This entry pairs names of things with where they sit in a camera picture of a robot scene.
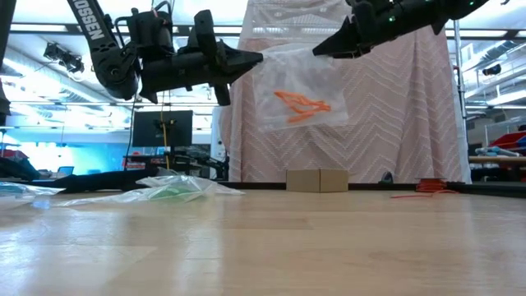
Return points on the black ceiling spotlight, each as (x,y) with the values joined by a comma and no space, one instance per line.
(65,59)

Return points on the black ceiling device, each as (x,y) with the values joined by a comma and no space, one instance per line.
(492,70)

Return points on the black aluminium table frame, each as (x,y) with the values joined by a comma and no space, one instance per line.
(493,189)

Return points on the dark cluttered desk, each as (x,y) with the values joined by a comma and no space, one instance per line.
(189,160)

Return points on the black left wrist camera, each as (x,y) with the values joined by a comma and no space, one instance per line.
(150,33)

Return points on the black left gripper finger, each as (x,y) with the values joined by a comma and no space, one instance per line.
(242,55)
(240,69)

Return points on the black tripod stand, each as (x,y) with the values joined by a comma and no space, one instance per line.
(224,168)

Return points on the black metal clamp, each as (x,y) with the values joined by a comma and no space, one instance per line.
(386,177)

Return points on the small cardboard box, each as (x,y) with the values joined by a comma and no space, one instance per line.
(316,181)

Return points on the red storage bin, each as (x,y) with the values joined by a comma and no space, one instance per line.
(507,141)

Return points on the black computer monitor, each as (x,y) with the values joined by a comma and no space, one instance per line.
(148,129)

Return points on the green rubber band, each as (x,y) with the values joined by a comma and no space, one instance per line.
(172,192)

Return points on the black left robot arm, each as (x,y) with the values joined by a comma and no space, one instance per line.
(92,24)

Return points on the wooden workbench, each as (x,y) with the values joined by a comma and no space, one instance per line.
(497,160)

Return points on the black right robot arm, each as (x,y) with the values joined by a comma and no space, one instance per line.
(452,8)

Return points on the blue white roll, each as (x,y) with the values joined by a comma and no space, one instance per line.
(493,151)

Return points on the metal curtain rack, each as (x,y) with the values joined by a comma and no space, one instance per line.
(457,82)

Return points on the open laptop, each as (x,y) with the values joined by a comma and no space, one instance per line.
(65,170)

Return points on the pink chevron curtain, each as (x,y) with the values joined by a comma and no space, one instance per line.
(390,123)

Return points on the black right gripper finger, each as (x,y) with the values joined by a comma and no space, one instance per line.
(353,52)
(341,41)

